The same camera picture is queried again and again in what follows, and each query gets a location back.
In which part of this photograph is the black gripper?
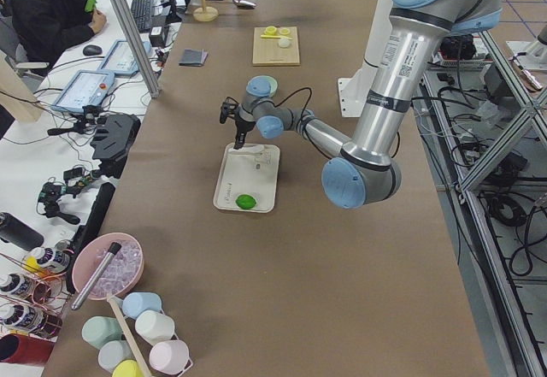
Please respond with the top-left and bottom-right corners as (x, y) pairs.
(233, 115), (256, 150)

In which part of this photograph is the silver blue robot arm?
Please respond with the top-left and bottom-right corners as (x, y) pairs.
(220, 0), (502, 209)

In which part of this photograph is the mint green bowl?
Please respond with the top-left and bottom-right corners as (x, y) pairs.
(246, 75), (278, 97)

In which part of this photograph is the pink bowl with ice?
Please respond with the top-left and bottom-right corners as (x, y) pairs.
(72, 233), (144, 300)

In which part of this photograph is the metal scoop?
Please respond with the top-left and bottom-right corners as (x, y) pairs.
(231, 0), (256, 9)

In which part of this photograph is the cream rabbit tray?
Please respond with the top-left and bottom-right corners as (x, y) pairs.
(213, 143), (280, 213)

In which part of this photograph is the lemon slice stack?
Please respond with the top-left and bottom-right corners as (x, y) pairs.
(263, 26), (277, 36)

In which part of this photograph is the green lime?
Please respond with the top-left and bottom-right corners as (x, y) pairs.
(235, 194), (257, 210)

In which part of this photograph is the yellow plastic knife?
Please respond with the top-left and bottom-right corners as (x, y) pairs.
(260, 34), (292, 40)

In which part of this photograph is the wooden mug tree stand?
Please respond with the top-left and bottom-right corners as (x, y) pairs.
(192, 0), (219, 22)

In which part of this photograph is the wooden cutting board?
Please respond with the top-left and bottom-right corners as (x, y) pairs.
(252, 27), (300, 67)

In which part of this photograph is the grey folded cloth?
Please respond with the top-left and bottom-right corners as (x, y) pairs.
(179, 49), (209, 67)

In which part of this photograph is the black keyboard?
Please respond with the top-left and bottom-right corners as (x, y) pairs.
(130, 0), (154, 32)

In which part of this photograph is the black plastic holder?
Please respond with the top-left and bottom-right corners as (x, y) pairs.
(91, 114), (141, 178)

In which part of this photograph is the blue teach pendant far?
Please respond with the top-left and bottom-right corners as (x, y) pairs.
(97, 39), (138, 77)

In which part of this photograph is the blue teach pendant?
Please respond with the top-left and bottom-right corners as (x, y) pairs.
(97, 39), (138, 77)
(50, 70), (115, 114)

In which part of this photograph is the blue teach pendant near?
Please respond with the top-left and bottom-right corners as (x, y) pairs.
(50, 70), (115, 114)

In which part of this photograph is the metal rod black tip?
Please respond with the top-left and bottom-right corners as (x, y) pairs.
(71, 241), (122, 310)

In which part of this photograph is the black computer mouse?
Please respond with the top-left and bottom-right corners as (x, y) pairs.
(82, 44), (103, 56)

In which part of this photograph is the blue cup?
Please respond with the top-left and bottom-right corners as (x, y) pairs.
(121, 292), (162, 320)

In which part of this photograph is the white cup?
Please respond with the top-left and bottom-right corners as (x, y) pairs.
(135, 310), (175, 345)

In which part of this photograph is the person in black hoodie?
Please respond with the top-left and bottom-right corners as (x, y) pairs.
(9, 0), (107, 68)

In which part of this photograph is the pink cup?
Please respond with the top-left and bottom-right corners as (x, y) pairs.
(149, 340), (190, 374)

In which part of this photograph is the green cup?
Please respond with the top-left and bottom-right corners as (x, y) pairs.
(81, 316), (122, 350)

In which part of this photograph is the black bottle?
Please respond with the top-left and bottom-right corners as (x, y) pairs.
(1, 212), (44, 251)

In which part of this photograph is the grey cup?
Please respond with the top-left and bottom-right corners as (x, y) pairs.
(97, 340), (134, 373)

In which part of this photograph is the wooden cup rack stick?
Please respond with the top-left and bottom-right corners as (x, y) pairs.
(107, 296), (152, 377)

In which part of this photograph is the yellow cup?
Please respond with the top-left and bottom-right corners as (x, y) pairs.
(112, 359), (144, 377)

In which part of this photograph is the red container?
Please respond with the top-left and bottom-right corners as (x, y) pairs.
(1, 334), (55, 366)

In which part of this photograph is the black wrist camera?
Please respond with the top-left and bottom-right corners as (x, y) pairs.
(219, 97), (241, 124)

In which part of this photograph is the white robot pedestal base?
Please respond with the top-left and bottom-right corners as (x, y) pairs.
(338, 0), (392, 117)

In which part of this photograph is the aluminium frame post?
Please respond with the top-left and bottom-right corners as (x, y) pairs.
(110, 0), (160, 98)

